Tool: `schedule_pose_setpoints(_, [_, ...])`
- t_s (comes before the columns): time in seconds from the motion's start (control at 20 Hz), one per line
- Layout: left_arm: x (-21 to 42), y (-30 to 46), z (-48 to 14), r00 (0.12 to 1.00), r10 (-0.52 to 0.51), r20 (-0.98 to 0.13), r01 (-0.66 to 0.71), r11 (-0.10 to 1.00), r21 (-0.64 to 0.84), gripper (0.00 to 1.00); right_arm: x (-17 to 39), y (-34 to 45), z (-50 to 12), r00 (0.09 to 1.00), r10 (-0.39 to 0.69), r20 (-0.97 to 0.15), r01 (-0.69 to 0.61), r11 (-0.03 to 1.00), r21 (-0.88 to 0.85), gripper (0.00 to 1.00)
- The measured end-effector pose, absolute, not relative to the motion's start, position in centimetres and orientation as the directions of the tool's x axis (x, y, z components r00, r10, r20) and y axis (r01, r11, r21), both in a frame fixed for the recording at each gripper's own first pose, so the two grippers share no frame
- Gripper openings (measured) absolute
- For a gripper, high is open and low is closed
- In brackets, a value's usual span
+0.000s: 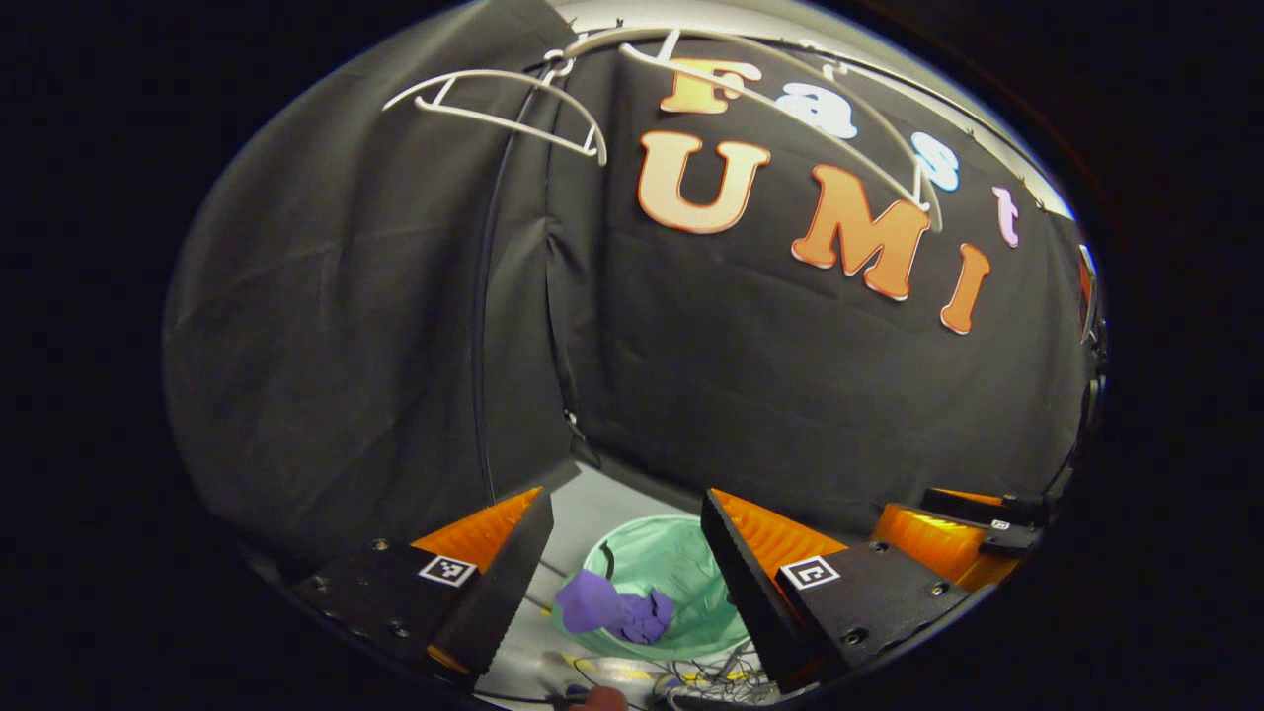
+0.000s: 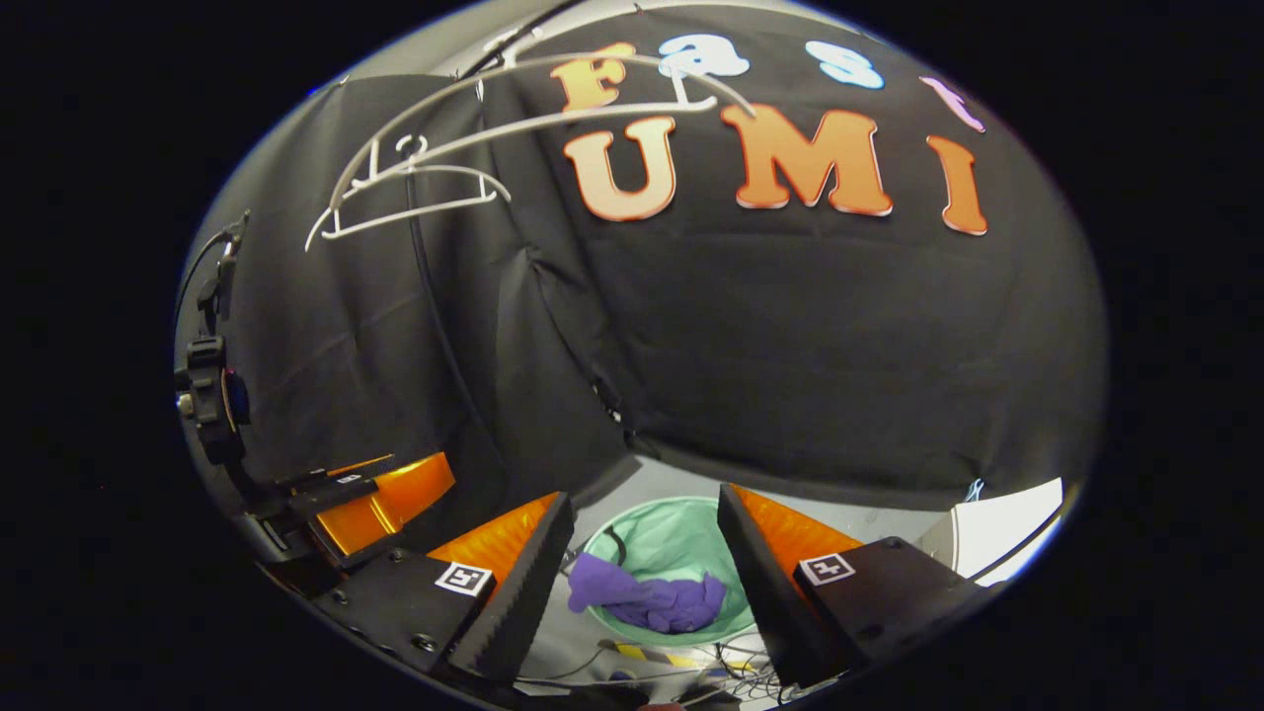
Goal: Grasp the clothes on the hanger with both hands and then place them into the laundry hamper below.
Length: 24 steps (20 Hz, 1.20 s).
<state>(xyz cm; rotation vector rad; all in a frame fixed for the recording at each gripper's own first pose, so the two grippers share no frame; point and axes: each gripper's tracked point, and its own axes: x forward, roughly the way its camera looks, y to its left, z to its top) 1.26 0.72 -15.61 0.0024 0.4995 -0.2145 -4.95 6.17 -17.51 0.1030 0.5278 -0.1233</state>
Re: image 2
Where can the white plastic clothes hanger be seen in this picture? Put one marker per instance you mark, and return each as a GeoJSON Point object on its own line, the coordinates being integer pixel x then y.
{"type": "Point", "coordinates": [592, 114]}
{"type": "Point", "coordinates": [425, 207]}

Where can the black clothes rail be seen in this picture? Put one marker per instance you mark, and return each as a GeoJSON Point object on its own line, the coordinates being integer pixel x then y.
{"type": "Point", "coordinates": [474, 68]}

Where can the white panel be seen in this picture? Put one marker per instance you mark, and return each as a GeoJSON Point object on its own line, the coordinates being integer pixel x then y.
{"type": "Point", "coordinates": [997, 533]}

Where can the green mesh laundry hamper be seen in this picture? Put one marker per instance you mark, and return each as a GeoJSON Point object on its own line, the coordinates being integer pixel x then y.
{"type": "Point", "coordinates": [671, 533]}

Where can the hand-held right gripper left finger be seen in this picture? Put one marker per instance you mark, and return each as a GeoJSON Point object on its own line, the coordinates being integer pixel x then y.
{"type": "Point", "coordinates": [523, 592]}

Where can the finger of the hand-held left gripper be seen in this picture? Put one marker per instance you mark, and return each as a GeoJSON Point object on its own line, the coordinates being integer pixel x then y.
{"type": "Point", "coordinates": [326, 496]}
{"type": "Point", "coordinates": [341, 470]}

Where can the yellow black striped tape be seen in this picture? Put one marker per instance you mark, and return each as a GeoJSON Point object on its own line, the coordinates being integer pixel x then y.
{"type": "Point", "coordinates": [652, 656]}

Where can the purple ribbed knit jacket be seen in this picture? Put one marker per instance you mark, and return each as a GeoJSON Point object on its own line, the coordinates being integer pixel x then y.
{"type": "Point", "coordinates": [652, 602]}

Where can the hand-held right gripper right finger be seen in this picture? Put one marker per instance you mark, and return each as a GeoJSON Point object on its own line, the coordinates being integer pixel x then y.
{"type": "Point", "coordinates": [760, 583]}

